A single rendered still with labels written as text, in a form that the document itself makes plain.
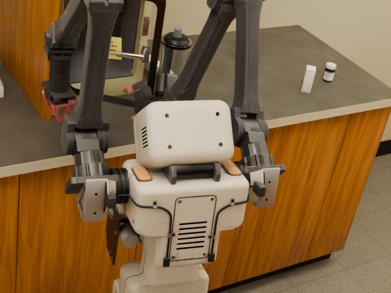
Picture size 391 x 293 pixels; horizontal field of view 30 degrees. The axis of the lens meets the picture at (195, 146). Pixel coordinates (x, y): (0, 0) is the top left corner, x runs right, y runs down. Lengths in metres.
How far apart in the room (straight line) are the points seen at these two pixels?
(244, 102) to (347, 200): 1.47
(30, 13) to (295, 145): 1.12
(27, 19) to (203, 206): 1.02
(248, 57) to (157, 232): 0.53
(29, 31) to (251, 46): 0.82
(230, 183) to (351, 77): 1.48
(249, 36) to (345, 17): 1.84
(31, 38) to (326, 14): 1.68
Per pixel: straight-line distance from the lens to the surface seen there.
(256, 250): 3.09
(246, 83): 1.90
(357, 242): 3.76
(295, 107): 2.74
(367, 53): 3.97
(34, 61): 2.42
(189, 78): 2.10
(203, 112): 1.68
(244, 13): 1.94
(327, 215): 3.25
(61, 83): 2.04
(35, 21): 2.37
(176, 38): 2.51
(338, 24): 3.72
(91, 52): 1.63
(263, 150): 1.86
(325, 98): 2.87
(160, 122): 1.64
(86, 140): 1.73
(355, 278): 3.54
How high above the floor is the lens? 2.19
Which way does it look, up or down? 32 degrees down
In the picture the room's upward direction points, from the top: 11 degrees clockwise
